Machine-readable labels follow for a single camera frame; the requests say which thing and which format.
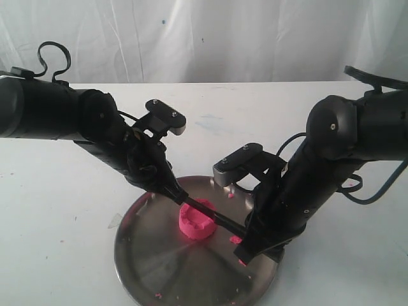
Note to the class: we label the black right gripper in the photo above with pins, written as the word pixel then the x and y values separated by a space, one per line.
pixel 281 214

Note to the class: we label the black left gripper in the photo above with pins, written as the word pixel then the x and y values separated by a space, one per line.
pixel 135 156

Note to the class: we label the pink play dough lump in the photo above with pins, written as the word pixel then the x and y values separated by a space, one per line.
pixel 194 224

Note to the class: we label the black serrated knife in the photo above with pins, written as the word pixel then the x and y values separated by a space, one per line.
pixel 220 220

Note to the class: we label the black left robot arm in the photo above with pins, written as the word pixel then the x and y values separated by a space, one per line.
pixel 34 109

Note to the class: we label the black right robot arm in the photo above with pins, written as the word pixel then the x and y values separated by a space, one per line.
pixel 341 136

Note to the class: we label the clear tape strip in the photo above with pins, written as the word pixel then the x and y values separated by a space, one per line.
pixel 115 221

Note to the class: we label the round steel plate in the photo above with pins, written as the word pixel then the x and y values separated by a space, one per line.
pixel 158 265

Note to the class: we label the white backdrop curtain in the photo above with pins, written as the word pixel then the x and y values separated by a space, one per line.
pixel 209 41

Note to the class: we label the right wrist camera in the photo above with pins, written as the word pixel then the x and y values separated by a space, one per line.
pixel 250 159

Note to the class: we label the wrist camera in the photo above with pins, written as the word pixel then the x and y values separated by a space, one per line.
pixel 161 119
pixel 250 159

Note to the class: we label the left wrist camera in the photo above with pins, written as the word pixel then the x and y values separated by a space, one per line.
pixel 161 119

